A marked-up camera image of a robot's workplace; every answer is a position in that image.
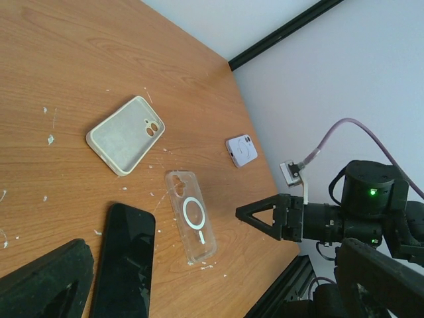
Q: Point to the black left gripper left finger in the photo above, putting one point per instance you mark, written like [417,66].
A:
[54,285]

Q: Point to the black smartphone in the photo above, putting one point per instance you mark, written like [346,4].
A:
[124,277]

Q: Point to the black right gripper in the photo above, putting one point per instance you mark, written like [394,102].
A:
[318,218]

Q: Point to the black frame post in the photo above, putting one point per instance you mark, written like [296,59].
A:
[295,24]

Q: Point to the beige silicone phone case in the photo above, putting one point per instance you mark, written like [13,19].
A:
[123,138]

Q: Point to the lilac phone case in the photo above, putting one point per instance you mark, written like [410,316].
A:
[241,150]

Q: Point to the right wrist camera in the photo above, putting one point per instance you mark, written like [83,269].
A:
[292,172]

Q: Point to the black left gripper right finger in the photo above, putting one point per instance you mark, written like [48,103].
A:
[372,284]

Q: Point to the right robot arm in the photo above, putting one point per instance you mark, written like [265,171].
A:
[379,233]

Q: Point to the clear magsafe phone case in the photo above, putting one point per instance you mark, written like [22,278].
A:
[191,216]

